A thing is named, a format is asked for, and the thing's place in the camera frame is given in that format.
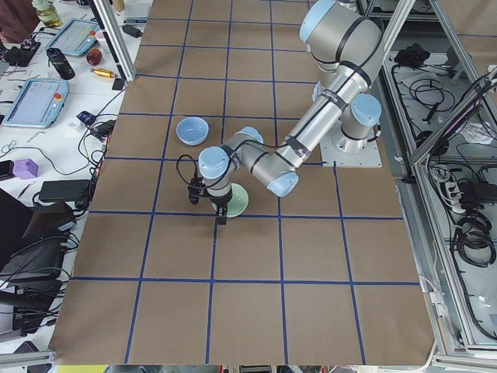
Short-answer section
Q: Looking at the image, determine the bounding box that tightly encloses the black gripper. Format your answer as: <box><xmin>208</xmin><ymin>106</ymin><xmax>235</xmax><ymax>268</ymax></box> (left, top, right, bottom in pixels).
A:
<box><xmin>210</xmin><ymin>192</ymin><xmax>231</xmax><ymax>225</ymax></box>

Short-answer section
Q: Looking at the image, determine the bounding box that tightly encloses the green ceramic bowl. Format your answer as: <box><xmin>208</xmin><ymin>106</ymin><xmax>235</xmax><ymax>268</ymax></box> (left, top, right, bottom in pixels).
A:
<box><xmin>227</xmin><ymin>183</ymin><xmax>249</xmax><ymax>218</ymax></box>

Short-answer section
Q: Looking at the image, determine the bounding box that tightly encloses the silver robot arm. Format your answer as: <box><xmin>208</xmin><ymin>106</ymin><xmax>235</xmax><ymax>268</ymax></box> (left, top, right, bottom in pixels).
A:
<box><xmin>198</xmin><ymin>1</ymin><xmax>384</xmax><ymax>225</ymax></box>

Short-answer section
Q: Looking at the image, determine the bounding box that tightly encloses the blue ceramic bowl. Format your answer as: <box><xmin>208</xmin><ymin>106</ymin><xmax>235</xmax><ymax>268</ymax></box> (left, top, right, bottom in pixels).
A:
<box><xmin>176</xmin><ymin>117</ymin><xmax>210</xmax><ymax>146</ymax></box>

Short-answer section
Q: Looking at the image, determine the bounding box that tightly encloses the black power adapter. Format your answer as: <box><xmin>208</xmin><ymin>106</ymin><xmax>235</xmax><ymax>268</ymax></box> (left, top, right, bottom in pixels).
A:
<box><xmin>38</xmin><ymin>180</ymin><xmax>89</xmax><ymax>203</ymax></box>

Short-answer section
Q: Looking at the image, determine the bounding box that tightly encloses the purple plastic block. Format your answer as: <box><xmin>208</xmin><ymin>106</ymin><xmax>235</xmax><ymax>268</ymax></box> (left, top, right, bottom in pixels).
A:
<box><xmin>12</xmin><ymin>159</ymin><xmax>39</xmax><ymax>180</ymax></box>

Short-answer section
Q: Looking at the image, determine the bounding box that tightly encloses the red apple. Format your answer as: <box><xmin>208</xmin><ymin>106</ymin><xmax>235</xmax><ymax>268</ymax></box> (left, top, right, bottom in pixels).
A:
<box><xmin>86</xmin><ymin>48</ymin><xmax>103</xmax><ymax>66</ymax></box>

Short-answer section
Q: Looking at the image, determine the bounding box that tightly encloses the near blue teach pendant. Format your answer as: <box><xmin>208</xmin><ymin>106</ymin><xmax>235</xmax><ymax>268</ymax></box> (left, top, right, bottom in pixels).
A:
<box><xmin>2</xmin><ymin>78</ymin><xmax>69</xmax><ymax>128</ymax></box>

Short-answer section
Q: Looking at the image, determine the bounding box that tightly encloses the blue teach pendant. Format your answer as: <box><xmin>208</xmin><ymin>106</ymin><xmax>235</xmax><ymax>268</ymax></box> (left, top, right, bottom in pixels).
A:
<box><xmin>2</xmin><ymin>78</ymin><xmax>69</xmax><ymax>128</ymax></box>
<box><xmin>45</xmin><ymin>18</ymin><xmax>100</xmax><ymax>57</ymax></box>

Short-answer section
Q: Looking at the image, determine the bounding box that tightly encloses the black water bottle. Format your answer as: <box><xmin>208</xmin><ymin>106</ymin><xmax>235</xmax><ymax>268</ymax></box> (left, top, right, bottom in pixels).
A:
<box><xmin>46</xmin><ymin>47</ymin><xmax>75</xmax><ymax>80</ymax></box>

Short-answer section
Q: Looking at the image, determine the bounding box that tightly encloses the far blue teach pendant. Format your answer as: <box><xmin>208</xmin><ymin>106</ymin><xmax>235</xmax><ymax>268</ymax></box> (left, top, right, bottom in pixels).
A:
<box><xmin>45</xmin><ymin>18</ymin><xmax>100</xmax><ymax>57</ymax></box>

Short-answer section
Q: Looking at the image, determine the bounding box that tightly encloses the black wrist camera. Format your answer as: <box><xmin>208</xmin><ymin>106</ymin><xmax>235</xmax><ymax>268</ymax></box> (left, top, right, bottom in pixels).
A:
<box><xmin>188</xmin><ymin>174</ymin><xmax>204</xmax><ymax>205</ymax></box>

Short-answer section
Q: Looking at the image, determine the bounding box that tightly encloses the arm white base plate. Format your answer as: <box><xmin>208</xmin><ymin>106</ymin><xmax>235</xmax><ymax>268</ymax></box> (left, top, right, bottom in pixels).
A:
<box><xmin>319</xmin><ymin>120</ymin><xmax>382</xmax><ymax>168</ymax></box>

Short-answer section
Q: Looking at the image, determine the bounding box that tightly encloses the aluminium frame post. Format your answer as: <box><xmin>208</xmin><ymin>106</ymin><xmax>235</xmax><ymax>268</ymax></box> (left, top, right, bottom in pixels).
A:
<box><xmin>89</xmin><ymin>0</ymin><xmax>137</xmax><ymax>82</ymax></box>

